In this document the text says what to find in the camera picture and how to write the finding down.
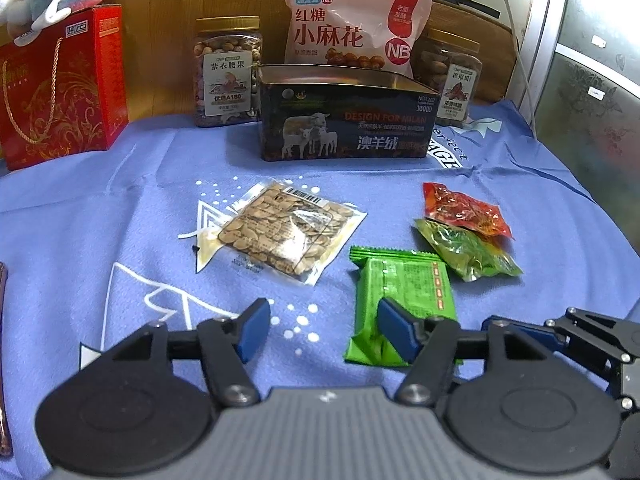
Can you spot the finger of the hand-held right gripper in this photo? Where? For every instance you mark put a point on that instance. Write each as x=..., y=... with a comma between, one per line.
x=537, y=332
x=605, y=325

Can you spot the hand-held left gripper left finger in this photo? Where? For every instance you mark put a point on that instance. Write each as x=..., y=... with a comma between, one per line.
x=252, y=330

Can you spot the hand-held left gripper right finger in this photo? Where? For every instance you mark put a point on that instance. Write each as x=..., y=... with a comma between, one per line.
x=397, y=330

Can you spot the bright green snack packet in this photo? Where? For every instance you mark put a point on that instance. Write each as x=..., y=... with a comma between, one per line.
x=395, y=280

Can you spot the clear packet of pale seeds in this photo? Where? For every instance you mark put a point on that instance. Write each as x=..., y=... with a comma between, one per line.
x=280, y=232

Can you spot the green pickled vegetable packet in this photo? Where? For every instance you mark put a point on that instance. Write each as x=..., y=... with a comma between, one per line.
x=465, y=250

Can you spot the red spicy snack packet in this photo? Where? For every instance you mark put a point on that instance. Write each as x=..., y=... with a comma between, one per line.
x=465, y=207

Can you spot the dark tin box with sheep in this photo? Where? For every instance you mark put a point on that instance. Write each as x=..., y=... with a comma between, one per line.
x=345, y=120

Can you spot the blue printed table cloth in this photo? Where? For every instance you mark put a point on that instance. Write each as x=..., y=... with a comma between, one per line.
x=100, y=220

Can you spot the black smartphone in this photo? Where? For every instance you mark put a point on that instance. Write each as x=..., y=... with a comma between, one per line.
x=4, y=360

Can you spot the nut jar with red label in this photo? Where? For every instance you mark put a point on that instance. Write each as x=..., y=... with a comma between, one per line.
x=452, y=80

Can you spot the nut jar with purple label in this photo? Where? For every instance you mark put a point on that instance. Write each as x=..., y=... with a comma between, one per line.
x=227, y=75

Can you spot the brown panel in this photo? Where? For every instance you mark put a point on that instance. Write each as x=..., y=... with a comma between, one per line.
x=487, y=35

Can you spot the large pink snack bag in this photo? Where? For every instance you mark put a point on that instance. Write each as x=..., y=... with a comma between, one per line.
x=350, y=25

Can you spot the black tape strip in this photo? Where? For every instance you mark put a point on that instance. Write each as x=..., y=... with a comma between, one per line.
x=467, y=5

